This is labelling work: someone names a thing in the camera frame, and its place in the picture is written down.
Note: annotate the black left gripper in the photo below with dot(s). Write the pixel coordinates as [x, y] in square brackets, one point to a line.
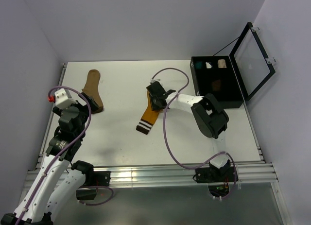
[93, 105]

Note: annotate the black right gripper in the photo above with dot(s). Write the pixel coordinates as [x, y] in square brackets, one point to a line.
[154, 107]

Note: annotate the mustard yellow striped-cuff sock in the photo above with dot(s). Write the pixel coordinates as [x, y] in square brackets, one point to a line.
[148, 118]

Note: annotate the dark brown striped-cuff sock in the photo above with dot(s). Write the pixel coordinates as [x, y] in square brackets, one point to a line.
[216, 85]

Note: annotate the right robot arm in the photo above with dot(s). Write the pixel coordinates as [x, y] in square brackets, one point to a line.
[210, 117]

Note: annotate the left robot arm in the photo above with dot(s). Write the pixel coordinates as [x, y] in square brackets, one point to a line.
[60, 152]

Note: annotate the tan ribbed sock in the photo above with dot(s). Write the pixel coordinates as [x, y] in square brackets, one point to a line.
[91, 89]

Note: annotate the teal rolled sock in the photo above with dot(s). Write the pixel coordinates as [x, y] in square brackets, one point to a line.
[199, 65]

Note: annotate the white rolled sock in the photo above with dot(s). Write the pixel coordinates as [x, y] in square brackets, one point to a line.
[208, 65]

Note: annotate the black storage box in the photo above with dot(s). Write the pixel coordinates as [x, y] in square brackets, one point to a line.
[215, 75]

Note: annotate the beige rolled sock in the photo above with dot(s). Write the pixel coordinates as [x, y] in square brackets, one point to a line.
[222, 64]

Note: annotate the glass box lid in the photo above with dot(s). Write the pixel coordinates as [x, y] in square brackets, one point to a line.
[251, 63]

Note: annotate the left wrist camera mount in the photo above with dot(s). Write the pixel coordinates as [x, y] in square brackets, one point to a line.
[62, 99]

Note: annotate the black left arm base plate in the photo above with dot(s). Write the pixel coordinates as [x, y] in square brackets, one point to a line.
[98, 178]

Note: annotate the aluminium front frame rails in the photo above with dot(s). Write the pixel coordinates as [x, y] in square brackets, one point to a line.
[174, 175]

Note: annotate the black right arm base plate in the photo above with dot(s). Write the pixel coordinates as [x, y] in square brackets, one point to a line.
[213, 175]

